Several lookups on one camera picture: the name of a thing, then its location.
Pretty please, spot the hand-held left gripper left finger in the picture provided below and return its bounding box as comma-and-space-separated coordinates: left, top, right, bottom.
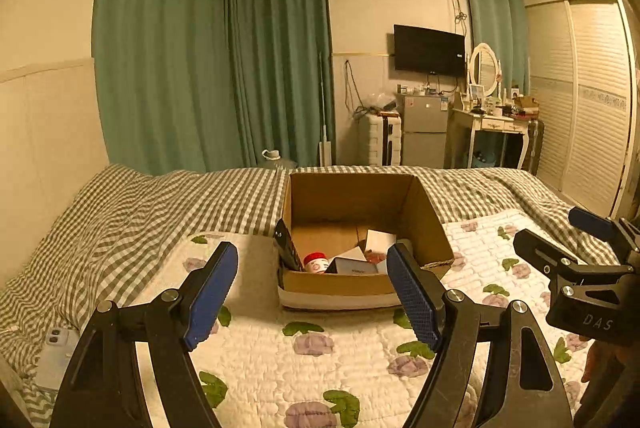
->
50, 240, 240, 428

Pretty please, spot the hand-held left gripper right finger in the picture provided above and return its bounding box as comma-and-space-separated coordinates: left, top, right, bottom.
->
386, 242, 573, 428

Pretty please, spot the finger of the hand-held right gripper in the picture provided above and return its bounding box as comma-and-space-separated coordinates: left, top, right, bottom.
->
569, 206, 640, 259
513, 228, 633, 294

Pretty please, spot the small black box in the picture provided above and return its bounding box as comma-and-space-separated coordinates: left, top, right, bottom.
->
332, 256, 382, 276

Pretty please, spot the small white box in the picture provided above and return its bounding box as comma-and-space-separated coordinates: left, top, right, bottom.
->
364, 229, 398, 259

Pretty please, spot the black remote control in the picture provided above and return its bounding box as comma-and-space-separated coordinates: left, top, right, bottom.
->
274, 219, 303, 271

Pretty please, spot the red-capped white jar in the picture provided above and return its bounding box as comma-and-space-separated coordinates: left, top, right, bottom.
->
303, 251, 329, 275

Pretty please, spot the cardboard box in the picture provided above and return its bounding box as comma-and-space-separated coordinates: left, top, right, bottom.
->
276, 173, 455, 311

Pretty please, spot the person's right hand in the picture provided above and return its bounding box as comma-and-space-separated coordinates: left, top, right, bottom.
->
581, 340, 628, 384

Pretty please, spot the white floral quilt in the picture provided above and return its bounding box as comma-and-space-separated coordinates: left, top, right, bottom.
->
135, 210, 601, 428

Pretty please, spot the blue basin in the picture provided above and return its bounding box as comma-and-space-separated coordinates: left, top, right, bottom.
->
467, 150, 501, 169

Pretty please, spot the white louvered wardrobe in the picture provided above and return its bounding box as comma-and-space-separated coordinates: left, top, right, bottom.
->
525, 0, 633, 219

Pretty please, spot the white dressing table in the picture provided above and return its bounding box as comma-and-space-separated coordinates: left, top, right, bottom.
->
445, 105, 532, 171

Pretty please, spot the clear water jug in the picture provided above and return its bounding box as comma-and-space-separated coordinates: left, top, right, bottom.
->
261, 149, 296, 170

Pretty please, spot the white suitcase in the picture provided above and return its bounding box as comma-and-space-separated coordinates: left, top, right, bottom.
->
361, 113, 402, 166

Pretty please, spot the phone in white case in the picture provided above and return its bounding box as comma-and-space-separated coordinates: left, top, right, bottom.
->
36, 328, 81, 391

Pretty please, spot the silver refrigerator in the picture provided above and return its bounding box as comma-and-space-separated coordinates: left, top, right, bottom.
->
396, 93, 449, 167

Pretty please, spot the white mop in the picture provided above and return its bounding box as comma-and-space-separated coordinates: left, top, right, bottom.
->
317, 53, 332, 167

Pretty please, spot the oval white mirror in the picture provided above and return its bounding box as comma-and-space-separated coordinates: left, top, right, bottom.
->
470, 43, 500, 98

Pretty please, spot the clear plastic bag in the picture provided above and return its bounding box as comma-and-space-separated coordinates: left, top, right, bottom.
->
367, 90, 398, 111

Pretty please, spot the green zigzag cloth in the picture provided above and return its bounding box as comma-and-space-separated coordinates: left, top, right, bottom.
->
22, 385, 66, 426

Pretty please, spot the teal curtain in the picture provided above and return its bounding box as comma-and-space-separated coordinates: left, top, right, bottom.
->
92, 0, 236, 174
460, 0, 530, 96
222, 0, 336, 169

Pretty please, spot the black wall cable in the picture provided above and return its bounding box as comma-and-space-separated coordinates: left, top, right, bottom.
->
344, 60, 368, 116

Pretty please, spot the black wall television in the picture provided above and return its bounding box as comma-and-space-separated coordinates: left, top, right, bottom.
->
393, 24, 466, 76

